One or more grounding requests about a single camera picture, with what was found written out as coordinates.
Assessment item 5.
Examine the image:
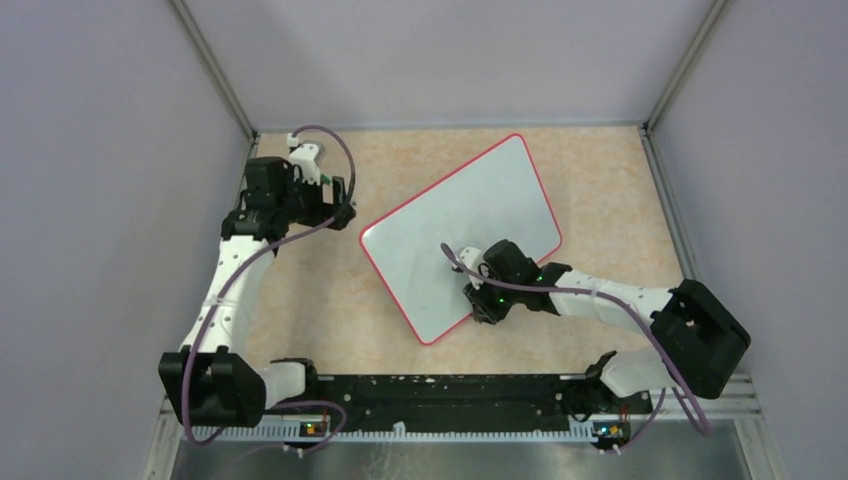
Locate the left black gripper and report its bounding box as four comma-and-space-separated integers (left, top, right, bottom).
276, 167, 354, 230

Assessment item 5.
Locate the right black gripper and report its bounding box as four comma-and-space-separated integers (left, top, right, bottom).
463, 267, 521, 325

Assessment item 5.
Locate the white board with red frame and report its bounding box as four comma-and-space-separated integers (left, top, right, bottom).
359, 133, 563, 345

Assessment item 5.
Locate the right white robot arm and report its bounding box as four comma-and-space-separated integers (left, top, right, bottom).
454, 240, 751, 412

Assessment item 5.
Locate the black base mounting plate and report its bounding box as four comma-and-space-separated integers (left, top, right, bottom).
271, 374, 653, 435

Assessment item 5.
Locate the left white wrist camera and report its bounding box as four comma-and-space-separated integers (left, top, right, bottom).
286, 133, 325, 185

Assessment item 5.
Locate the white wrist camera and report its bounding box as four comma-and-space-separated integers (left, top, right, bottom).
457, 247, 484, 290
286, 133, 325, 185

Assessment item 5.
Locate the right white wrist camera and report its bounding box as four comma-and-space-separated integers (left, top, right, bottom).
457, 247, 484, 290

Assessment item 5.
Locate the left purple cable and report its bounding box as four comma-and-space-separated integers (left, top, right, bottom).
180, 124, 358, 454

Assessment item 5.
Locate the white cable duct rail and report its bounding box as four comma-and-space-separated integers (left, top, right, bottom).
217, 418, 598, 444

